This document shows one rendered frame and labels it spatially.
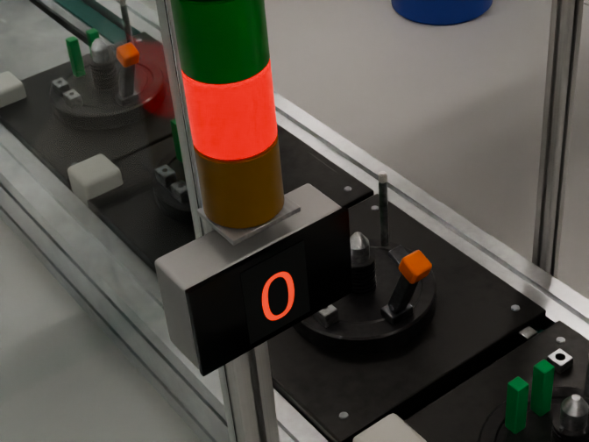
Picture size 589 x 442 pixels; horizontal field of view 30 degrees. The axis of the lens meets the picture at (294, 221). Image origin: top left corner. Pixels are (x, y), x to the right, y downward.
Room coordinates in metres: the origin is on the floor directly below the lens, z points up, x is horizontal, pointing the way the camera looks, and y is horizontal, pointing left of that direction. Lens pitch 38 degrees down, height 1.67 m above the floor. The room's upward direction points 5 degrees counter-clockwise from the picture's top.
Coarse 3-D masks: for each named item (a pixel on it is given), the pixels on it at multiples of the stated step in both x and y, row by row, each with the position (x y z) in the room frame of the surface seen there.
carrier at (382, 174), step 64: (384, 192) 0.81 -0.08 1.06; (384, 256) 0.79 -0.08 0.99; (448, 256) 0.81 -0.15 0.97; (320, 320) 0.71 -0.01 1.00; (384, 320) 0.71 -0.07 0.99; (448, 320) 0.72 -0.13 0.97; (512, 320) 0.71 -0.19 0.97; (320, 384) 0.66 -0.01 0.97; (384, 384) 0.65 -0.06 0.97; (448, 384) 0.66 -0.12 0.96
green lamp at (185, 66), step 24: (192, 0) 0.52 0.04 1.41; (216, 0) 0.52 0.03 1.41; (240, 0) 0.52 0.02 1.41; (264, 0) 0.54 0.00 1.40; (192, 24) 0.52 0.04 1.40; (216, 24) 0.51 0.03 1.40; (240, 24) 0.52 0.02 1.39; (264, 24) 0.53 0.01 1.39; (192, 48) 0.52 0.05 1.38; (216, 48) 0.51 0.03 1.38; (240, 48) 0.52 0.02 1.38; (264, 48) 0.53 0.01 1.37; (192, 72) 0.52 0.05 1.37; (216, 72) 0.51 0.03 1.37; (240, 72) 0.52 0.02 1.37
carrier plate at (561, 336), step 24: (552, 336) 0.69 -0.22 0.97; (576, 336) 0.69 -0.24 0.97; (504, 360) 0.66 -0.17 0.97; (528, 360) 0.66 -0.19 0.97; (576, 360) 0.66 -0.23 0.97; (480, 384) 0.64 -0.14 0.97; (504, 384) 0.64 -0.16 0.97; (576, 384) 0.63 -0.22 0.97; (432, 408) 0.62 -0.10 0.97; (456, 408) 0.62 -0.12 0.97; (480, 408) 0.61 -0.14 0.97; (432, 432) 0.59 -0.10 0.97; (456, 432) 0.59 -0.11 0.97
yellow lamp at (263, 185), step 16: (272, 144) 0.53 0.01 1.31; (208, 160) 0.52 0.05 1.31; (224, 160) 0.52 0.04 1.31; (240, 160) 0.52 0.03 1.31; (256, 160) 0.52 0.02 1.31; (272, 160) 0.52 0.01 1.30; (208, 176) 0.52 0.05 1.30; (224, 176) 0.52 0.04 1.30; (240, 176) 0.51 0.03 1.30; (256, 176) 0.52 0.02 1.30; (272, 176) 0.52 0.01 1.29; (208, 192) 0.52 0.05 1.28; (224, 192) 0.52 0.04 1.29; (240, 192) 0.51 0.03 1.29; (256, 192) 0.52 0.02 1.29; (272, 192) 0.52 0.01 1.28; (208, 208) 0.53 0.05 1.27; (224, 208) 0.52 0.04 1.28; (240, 208) 0.51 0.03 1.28; (256, 208) 0.52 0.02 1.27; (272, 208) 0.52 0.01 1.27; (224, 224) 0.52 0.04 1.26; (240, 224) 0.51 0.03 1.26; (256, 224) 0.52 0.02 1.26
